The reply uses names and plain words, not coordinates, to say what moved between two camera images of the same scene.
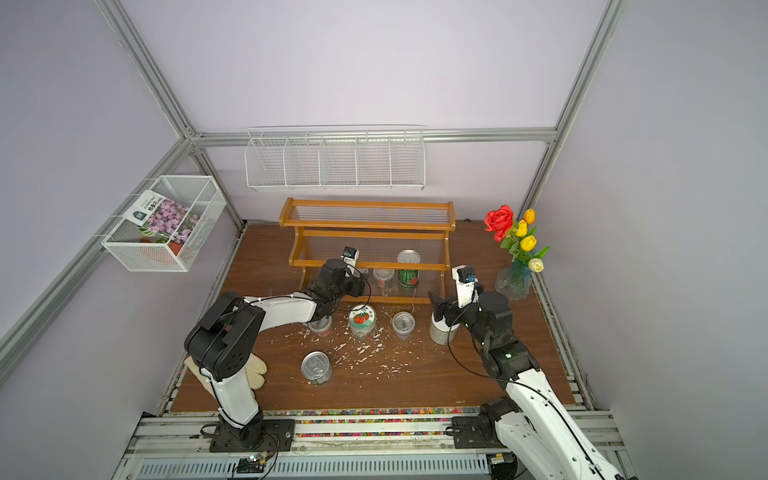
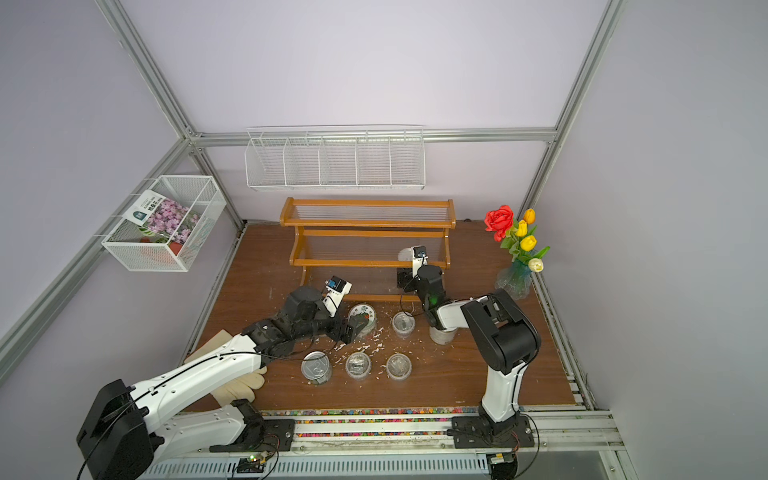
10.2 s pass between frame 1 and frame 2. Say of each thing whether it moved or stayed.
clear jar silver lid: stayed
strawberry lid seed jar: stayed
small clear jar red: moved
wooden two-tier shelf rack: stayed
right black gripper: moved
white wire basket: stayed
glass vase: stayed
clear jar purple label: stayed
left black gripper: moved
